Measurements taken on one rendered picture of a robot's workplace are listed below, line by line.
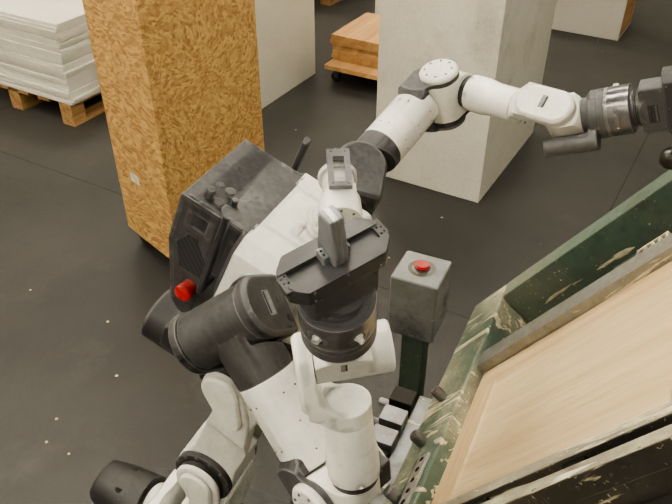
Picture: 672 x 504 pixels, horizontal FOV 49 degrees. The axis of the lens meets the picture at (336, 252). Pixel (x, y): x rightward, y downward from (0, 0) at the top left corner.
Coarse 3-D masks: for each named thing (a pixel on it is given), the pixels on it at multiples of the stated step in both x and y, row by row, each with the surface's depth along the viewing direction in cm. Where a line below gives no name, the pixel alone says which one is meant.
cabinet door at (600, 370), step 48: (576, 336) 132; (624, 336) 117; (480, 384) 152; (528, 384) 134; (576, 384) 119; (624, 384) 107; (480, 432) 135; (528, 432) 120; (576, 432) 108; (480, 480) 122
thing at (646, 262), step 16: (640, 256) 128; (656, 256) 124; (624, 272) 129; (640, 272) 126; (592, 288) 135; (608, 288) 131; (624, 288) 129; (560, 304) 142; (576, 304) 136; (592, 304) 134; (544, 320) 143; (560, 320) 139; (512, 336) 151; (528, 336) 145; (544, 336) 143; (496, 352) 151; (512, 352) 149; (480, 368) 155
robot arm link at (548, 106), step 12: (528, 84) 134; (516, 96) 135; (528, 96) 133; (540, 96) 132; (552, 96) 130; (564, 96) 129; (516, 108) 134; (528, 108) 132; (540, 108) 131; (552, 108) 130; (564, 108) 128; (516, 120) 138; (528, 120) 141; (540, 120) 131; (552, 120) 129; (564, 120) 129
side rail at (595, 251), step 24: (648, 192) 145; (624, 216) 148; (648, 216) 146; (576, 240) 159; (600, 240) 153; (624, 240) 151; (648, 240) 149; (552, 264) 161; (576, 264) 159; (600, 264) 156; (528, 288) 168; (552, 288) 165; (576, 288) 162; (528, 312) 171
